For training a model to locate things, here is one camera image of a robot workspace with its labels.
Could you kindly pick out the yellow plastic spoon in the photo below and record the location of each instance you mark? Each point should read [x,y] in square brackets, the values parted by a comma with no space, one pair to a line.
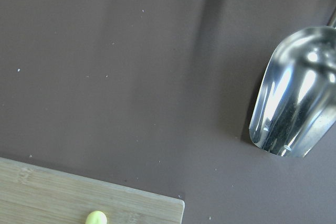
[96,217]

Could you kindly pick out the metal scoop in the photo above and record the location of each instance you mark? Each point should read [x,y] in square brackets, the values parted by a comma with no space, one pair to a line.
[295,106]

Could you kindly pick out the bamboo cutting board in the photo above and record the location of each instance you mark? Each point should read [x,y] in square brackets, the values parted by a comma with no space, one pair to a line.
[33,194]

